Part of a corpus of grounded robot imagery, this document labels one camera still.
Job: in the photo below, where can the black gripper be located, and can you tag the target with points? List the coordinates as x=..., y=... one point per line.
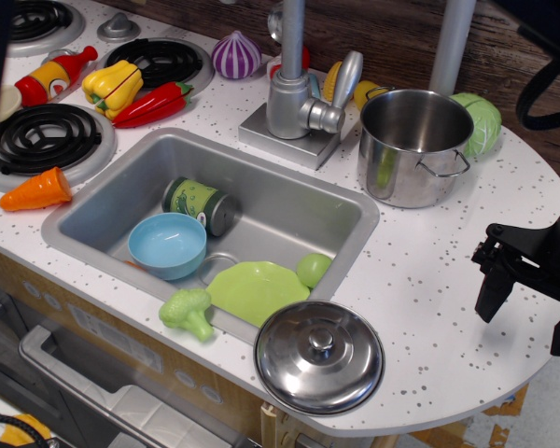
x=511, y=255

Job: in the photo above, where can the green toy broccoli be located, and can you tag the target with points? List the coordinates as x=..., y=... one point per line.
x=186, y=310

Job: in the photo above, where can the stainless steel pot lid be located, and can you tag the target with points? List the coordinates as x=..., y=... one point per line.
x=319, y=357

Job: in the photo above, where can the green toy cabbage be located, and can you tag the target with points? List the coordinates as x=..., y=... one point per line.
x=487, y=122

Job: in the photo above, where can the green toy ball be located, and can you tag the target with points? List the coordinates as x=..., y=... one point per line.
x=311, y=268

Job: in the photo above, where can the grey toy faucet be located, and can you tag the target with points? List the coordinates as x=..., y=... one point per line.
x=293, y=124

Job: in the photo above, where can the light green plate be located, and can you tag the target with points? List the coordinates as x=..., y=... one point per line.
x=254, y=290

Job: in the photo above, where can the yellow toy corn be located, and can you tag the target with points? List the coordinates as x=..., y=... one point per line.
x=330, y=81

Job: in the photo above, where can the grey vertical pole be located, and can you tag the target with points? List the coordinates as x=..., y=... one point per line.
x=452, y=42

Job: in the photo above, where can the green pea can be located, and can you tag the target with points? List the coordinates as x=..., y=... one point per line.
x=213, y=208

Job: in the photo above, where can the red toy tomato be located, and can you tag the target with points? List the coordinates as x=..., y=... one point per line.
x=274, y=64

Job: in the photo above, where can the light blue bowl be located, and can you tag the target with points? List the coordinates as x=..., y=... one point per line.
x=170, y=246

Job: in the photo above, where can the purple striped toy onion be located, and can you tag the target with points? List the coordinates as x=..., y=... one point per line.
x=236, y=56

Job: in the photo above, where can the red toy chili pepper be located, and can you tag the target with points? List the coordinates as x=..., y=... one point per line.
x=161, y=103

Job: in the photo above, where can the middle black burner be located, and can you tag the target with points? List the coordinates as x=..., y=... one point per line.
x=163, y=60

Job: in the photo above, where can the black burner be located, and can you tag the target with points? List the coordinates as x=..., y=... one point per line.
x=76, y=139
x=163, y=60
x=39, y=27

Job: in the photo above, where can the grey toy sink basin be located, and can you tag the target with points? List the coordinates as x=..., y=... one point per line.
x=262, y=212

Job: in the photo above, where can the yellow toy bell pepper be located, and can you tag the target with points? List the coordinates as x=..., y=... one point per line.
x=113, y=88

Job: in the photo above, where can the front left black burner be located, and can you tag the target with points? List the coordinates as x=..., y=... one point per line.
x=76, y=139

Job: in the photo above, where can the grey stove knob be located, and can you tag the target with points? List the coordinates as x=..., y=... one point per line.
x=118, y=29

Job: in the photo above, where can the orange toy carrot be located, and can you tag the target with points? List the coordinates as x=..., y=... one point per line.
x=49, y=188

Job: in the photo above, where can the red ketchup bottle toy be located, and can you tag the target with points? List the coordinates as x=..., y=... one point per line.
x=53, y=77

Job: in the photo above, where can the back left black burner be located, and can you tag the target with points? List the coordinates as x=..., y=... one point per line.
x=39, y=27

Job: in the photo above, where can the grey oven door handle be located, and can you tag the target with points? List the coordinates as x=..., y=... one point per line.
x=116, y=404

